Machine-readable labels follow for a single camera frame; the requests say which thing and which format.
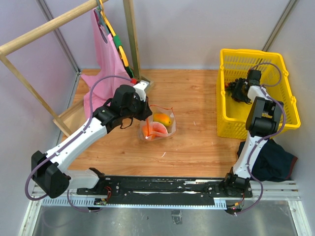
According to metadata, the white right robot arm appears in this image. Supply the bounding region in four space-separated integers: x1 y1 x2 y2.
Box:
222 78 286 197

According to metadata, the clear zip bag orange zipper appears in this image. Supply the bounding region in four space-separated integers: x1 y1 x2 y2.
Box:
138 105 177 142

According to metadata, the dark grape bunch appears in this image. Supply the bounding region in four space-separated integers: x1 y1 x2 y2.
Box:
225 78 247 102

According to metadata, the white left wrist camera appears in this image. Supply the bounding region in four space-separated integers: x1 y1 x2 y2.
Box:
133 80 150 102

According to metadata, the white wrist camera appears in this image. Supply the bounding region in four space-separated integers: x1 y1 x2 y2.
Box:
247 69 261 86
133 80 150 102

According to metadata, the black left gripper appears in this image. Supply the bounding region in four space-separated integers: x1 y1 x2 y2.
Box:
122 93 153 121

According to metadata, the watermelon slice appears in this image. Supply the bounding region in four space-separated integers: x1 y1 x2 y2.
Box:
149 121 168 137

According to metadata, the wooden clothes rack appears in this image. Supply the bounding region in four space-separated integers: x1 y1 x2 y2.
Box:
0 0 154 136

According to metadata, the green hanger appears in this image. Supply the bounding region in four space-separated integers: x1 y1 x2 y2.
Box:
113 35 134 78

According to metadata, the dark navy cloth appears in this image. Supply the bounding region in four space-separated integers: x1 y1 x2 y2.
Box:
252 139 298 182

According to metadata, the grey hanger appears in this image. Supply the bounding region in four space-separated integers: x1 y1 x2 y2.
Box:
93 0 110 44

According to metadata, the orange persimmon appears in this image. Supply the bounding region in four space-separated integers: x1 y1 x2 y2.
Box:
142 123 157 141

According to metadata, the pink t-shirt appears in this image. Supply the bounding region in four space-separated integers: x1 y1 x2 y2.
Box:
81 11 133 119

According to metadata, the yellow hanger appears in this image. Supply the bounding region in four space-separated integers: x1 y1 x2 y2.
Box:
101 13 129 67

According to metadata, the yellow plastic basket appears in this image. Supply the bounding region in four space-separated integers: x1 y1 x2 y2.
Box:
216 49 301 140

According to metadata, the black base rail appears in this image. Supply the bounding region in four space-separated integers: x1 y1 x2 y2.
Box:
76 176 252 207

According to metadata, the yellow green mango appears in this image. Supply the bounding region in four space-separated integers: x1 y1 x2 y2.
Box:
153 113 172 127

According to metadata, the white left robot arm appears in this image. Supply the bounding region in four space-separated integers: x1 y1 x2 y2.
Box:
31 81 152 199

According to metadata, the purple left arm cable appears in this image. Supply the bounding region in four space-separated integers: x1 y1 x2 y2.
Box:
24 75 137 201

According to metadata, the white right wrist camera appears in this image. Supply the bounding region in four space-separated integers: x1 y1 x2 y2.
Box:
247 69 261 86

